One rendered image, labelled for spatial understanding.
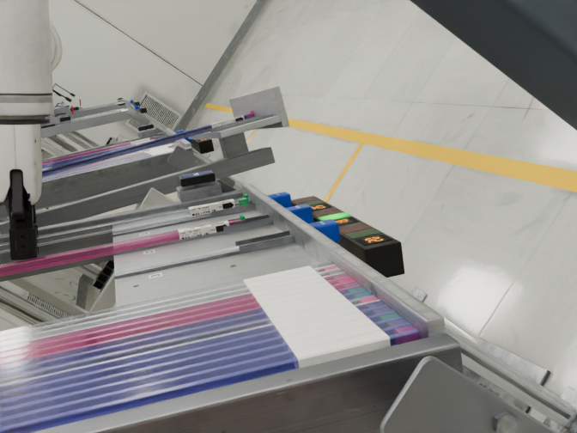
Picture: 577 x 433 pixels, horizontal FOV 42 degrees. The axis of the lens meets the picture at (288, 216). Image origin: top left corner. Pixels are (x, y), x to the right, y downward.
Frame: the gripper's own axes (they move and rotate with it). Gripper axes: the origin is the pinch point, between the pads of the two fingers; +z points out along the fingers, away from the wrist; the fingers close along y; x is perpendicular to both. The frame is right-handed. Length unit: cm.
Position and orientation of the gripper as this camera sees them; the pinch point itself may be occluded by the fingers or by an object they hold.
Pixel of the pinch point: (24, 241)
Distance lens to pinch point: 101.8
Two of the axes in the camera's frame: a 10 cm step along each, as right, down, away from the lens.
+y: 2.3, 1.7, -9.6
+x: 9.7, -0.3, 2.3
